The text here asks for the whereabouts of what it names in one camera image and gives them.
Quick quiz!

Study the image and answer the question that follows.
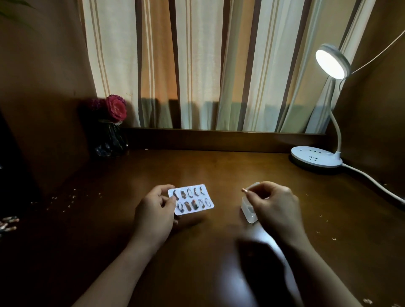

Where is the person's left forearm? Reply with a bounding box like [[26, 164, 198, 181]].
[[72, 228, 165, 307]]

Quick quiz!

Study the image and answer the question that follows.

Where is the thin white cable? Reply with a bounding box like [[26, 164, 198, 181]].
[[339, 30, 405, 92]]

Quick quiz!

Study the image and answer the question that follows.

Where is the silver pill blister pack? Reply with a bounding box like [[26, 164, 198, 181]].
[[168, 184, 215, 216]]

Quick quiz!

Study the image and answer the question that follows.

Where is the white lamp power cable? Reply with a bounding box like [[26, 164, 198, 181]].
[[341, 163, 405, 205]]

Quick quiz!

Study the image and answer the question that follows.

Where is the person's right hand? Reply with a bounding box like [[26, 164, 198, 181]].
[[242, 181, 300, 244]]

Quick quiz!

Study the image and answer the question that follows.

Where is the person's left hand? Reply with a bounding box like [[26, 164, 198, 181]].
[[134, 184, 178, 249]]

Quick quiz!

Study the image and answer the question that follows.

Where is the red artificial flower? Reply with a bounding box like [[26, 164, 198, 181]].
[[89, 94, 128, 124]]

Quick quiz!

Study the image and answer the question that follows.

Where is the white desk lamp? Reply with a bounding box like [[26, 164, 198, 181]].
[[291, 44, 352, 168]]

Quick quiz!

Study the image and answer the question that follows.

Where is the striped curtain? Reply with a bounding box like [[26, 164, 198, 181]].
[[77, 0, 377, 134]]

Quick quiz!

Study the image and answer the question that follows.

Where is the clear plastic pill box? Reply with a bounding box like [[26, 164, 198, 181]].
[[241, 182, 269, 224]]

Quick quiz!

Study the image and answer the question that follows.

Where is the person's right forearm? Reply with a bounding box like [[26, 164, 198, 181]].
[[272, 232, 363, 307]]

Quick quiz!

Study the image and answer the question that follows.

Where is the dark glass vase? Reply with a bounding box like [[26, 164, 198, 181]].
[[94, 120, 128, 158]]

